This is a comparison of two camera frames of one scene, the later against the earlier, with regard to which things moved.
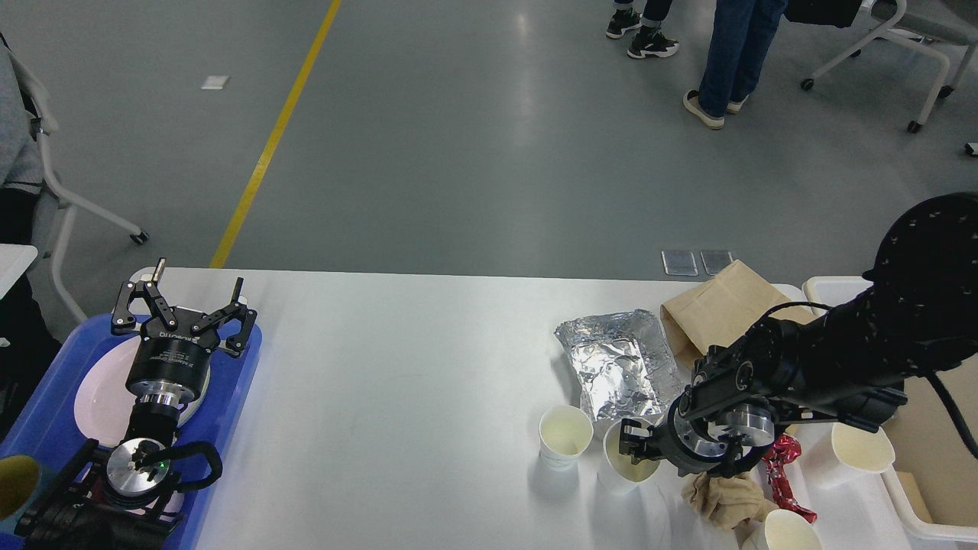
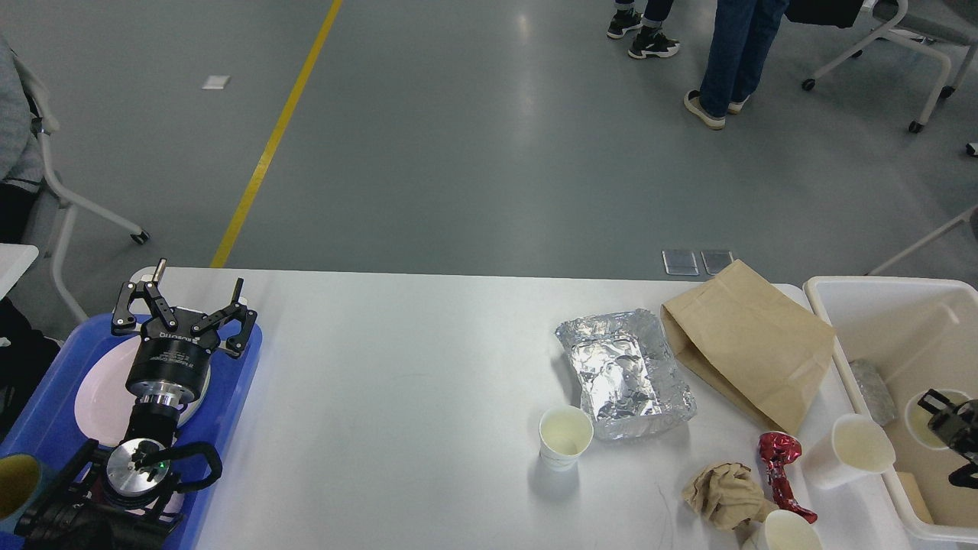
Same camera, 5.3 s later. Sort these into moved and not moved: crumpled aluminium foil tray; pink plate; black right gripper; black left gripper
Moved: black right gripper
Not moved: black left gripper; crumpled aluminium foil tray; pink plate
